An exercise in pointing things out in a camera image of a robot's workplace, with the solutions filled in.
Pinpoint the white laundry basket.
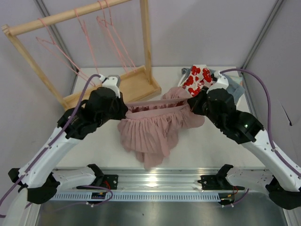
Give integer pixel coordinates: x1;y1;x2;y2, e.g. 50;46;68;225
176;73;243;105

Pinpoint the wooden clothes rack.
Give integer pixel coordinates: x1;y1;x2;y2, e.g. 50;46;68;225
0;0;161;111

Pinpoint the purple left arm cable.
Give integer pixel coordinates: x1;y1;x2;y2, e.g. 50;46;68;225
0;74;113;217

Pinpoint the pink pleated skirt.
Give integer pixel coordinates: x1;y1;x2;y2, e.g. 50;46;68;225
117;87;205;169

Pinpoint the blue denim garment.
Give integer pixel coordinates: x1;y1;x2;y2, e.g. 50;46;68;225
178;65;245;105

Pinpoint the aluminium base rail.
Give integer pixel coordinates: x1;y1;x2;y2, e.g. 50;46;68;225
54;167;289;193

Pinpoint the white slotted cable duct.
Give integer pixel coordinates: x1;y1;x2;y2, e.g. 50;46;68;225
51;191;221;202

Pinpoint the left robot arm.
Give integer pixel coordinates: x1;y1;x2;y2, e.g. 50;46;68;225
8;86;127;204

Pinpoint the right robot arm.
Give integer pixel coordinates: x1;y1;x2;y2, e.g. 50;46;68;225
188;89;301;210

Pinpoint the pink wire hanger leftmost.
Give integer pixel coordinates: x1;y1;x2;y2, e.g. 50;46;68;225
36;18;89;81

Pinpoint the red floral white garment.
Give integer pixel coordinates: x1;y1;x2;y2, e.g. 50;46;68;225
178;65;214;97

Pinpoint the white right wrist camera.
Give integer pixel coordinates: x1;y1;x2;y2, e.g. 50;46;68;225
209;71;229;90

